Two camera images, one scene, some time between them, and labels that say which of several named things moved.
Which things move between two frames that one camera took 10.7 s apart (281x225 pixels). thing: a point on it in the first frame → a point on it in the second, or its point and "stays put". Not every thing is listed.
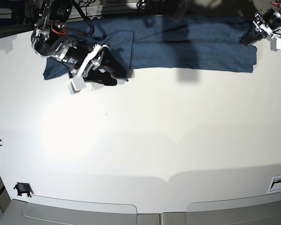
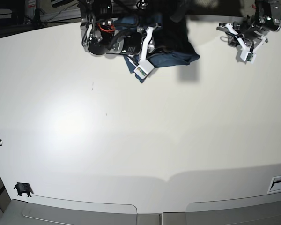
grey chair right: (270, 209) stays put
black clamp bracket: (23, 187) stays put
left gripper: (72, 54) → (130, 42)
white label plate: (280, 183) stays put
